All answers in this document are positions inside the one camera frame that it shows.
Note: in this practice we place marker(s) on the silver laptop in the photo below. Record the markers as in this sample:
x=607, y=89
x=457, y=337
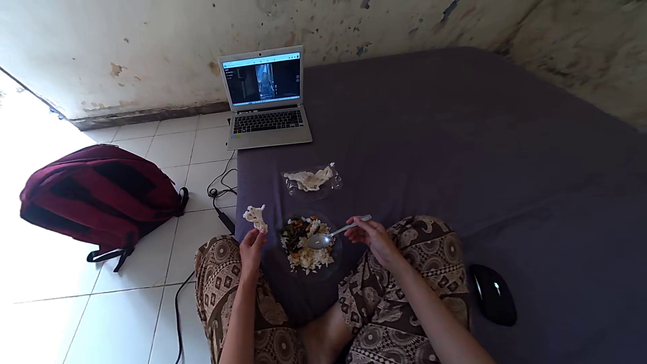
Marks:
x=273, y=135

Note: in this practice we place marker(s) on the rice with vegetables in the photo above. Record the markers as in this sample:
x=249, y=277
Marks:
x=308, y=258

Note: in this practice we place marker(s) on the dark red backpack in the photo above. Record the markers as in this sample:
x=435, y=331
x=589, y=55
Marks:
x=91, y=197

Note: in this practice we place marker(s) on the white crackers in clear plastic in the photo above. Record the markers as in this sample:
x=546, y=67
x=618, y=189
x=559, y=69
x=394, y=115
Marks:
x=308, y=179

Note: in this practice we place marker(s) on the clear plastic wrapper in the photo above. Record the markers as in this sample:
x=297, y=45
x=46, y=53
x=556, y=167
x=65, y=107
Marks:
x=337, y=182

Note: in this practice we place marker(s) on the person's legs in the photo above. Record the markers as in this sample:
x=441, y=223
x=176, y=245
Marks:
x=414, y=242

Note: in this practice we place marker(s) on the person's right forearm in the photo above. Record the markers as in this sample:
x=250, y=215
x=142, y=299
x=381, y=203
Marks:
x=434, y=313

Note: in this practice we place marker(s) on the person's left index finger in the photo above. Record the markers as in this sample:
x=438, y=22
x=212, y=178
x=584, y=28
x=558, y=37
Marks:
x=248, y=236

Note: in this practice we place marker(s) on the person's right fingers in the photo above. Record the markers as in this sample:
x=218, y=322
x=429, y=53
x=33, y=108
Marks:
x=357, y=230

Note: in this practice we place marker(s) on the person's left hand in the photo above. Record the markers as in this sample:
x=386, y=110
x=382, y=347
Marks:
x=249, y=253

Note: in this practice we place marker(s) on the person's right hand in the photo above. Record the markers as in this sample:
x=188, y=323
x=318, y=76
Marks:
x=380, y=243

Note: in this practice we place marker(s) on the white curly cracker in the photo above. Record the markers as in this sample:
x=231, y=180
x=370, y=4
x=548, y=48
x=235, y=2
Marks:
x=256, y=217

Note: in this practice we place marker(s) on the person's left forearm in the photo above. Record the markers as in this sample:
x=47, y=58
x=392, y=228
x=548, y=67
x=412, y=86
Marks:
x=241, y=313

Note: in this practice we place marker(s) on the black computer mouse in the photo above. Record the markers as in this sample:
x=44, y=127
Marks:
x=491, y=303

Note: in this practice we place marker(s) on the person's left thumb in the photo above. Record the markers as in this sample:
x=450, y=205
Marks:
x=260, y=239

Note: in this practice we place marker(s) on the mattress with dark purple sheet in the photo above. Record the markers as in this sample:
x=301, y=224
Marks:
x=429, y=151

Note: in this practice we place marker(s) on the metal spoon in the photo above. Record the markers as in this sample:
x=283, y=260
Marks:
x=318, y=241

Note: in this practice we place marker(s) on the clear plate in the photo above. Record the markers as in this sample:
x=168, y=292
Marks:
x=337, y=259

